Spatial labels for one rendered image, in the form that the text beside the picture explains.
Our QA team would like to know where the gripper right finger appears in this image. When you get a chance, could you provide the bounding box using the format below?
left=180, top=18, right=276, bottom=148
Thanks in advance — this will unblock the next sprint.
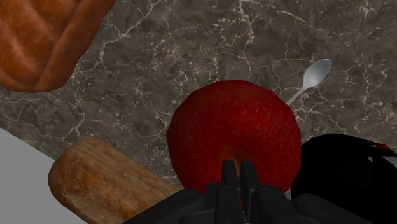
left=240, top=160, right=373, bottom=224

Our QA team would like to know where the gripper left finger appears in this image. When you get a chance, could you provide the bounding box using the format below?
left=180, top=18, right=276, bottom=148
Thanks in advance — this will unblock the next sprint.
left=123, top=160, right=246, bottom=224

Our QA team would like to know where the red apple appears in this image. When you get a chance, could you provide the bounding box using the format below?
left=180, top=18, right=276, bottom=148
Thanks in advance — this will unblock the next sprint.
left=166, top=80, right=302, bottom=195

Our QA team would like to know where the black rounded object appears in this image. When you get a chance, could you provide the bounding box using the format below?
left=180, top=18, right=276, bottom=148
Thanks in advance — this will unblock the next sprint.
left=291, top=133, right=397, bottom=224

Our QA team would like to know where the brown bread loaf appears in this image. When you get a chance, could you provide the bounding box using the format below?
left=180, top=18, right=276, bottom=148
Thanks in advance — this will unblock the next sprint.
left=48, top=136, right=179, bottom=224

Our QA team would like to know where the silver spoon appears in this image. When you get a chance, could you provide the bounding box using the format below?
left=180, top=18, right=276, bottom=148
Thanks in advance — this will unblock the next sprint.
left=285, top=59, right=333, bottom=106

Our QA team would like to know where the orange-brown ribbed bread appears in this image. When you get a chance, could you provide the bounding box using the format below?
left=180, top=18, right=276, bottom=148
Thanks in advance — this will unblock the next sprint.
left=0, top=0, right=116, bottom=93

